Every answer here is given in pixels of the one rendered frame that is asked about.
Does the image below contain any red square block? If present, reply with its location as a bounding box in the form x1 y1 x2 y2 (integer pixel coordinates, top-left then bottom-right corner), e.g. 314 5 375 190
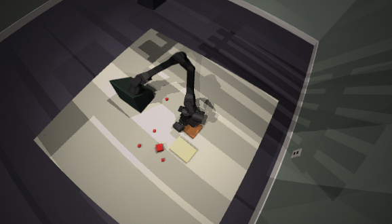
156 144 163 152

